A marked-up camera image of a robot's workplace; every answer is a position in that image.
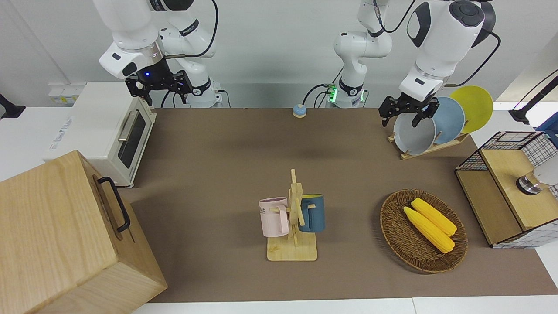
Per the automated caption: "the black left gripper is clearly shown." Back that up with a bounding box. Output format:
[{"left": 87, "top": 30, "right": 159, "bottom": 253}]
[{"left": 378, "top": 92, "right": 440, "bottom": 128}]

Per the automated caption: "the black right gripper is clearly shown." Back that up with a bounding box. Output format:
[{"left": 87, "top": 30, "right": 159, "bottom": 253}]
[{"left": 126, "top": 58, "right": 193, "bottom": 106}]

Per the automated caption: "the gray plate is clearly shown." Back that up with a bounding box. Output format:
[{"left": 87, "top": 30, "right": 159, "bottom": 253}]
[{"left": 393, "top": 113, "right": 436, "bottom": 155}]

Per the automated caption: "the wooden plate rack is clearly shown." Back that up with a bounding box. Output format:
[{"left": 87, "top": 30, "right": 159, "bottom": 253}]
[{"left": 388, "top": 131, "right": 470, "bottom": 160}]

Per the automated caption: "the light blue plate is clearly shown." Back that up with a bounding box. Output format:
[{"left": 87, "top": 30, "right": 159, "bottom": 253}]
[{"left": 429, "top": 97, "right": 466, "bottom": 144}]

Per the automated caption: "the yellow plate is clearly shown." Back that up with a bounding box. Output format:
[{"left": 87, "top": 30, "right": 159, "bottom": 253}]
[{"left": 450, "top": 85, "right": 494, "bottom": 134}]

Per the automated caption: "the white toaster oven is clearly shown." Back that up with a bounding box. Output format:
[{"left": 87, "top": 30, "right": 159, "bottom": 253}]
[{"left": 42, "top": 82, "right": 157, "bottom": 188}]

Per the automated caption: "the brown table mat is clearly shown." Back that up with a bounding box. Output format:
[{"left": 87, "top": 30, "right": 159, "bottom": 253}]
[{"left": 118, "top": 108, "right": 558, "bottom": 304}]

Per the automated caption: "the yellow corn cob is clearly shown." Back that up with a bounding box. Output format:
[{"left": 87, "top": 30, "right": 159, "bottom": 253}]
[
  {"left": 403, "top": 206, "right": 455, "bottom": 253},
  {"left": 411, "top": 198, "right": 457, "bottom": 237}
]

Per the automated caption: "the brown wicker basket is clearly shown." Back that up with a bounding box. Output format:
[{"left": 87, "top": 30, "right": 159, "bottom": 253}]
[{"left": 380, "top": 189, "right": 468, "bottom": 274}]

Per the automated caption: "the dark blue mug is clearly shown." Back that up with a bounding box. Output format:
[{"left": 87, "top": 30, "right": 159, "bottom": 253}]
[{"left": 299, "top": 194, "right": 326, "bottom": 233}]

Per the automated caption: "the white object with metal base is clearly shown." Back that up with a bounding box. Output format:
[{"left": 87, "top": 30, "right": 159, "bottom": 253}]
[{"left": 517, "top": 157, "right": 558, "bottom": 195}]

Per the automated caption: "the blue object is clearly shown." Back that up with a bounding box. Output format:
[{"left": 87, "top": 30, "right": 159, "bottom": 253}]
[{"left": 536, "top": 116, "right": 558, "bottom": 136}]

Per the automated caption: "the black stand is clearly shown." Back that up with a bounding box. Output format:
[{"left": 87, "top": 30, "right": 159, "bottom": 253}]
[{"left": 0, "top": 94, "right": 26, "bottom": 119}]

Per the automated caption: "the pink mug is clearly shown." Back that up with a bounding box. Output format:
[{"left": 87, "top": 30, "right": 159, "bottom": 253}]
[{"left": 259, "top": 197, "right": 290, "bottom": 238}]

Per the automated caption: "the wooden mug tree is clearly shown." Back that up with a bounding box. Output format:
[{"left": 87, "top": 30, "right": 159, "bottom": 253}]
[{"left": 267, "top": 169, "right": 318, "bottom": 262}]

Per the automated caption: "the wooden cabinet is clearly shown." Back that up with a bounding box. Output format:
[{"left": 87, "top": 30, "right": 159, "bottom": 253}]
[{"left": 0, "top": 150, "right": 168, "bottom": 314}]

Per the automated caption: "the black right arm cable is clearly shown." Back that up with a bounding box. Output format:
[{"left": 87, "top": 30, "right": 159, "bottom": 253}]
[{"left": 163, "top": 0, "right": 218, "bottom": 59}]

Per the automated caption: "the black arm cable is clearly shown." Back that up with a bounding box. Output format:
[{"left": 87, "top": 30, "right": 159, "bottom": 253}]
[
  {"left": 447, "top": 31, "right": 502, "bottom": 88},
  {"left": 163, "top": 0, "right": 218, "bottom": 59}
]

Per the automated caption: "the black base cable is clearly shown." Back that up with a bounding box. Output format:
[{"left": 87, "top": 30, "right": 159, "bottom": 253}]
[{"left": 303, "top": 83, "right": 336, "bottom": 108}]

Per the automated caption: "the white wall socket box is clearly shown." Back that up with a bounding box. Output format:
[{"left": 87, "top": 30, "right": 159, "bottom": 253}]
[{"left": 49, "top": 85, "right": 83, "bottom": 104}]

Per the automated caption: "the black cabinet handle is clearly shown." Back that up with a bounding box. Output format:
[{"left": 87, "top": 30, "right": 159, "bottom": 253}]
[{"left": 97, "top": 176, "right": 131, "bottom": 233}]

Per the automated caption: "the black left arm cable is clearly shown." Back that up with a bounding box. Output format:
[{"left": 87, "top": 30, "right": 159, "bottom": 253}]
[{"left": 447, "top": 31, "right": 502, "bottom": 88}]

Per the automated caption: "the wire and wood shelf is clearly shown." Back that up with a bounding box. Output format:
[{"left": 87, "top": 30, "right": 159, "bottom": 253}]
[{"left": 455, "top": 131, "right": 558, "bottom": 249}]

